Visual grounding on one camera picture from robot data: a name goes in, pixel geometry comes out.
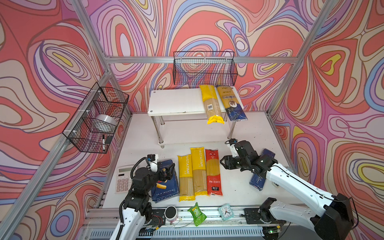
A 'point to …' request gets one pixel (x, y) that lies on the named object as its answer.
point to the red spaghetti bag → (213, 178)
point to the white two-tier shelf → (180, 118)
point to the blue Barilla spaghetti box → (256, 181)
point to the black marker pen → (103, 143)
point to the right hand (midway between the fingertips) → (226, 164)
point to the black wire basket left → (92, 127)
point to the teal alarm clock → (226, 212)
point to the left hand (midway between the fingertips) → (169, 163)
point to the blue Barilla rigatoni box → (163, 190)
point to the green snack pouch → (198, 217)
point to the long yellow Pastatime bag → (199, 170)
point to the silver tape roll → (106, 118)
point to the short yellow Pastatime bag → (186, 184)
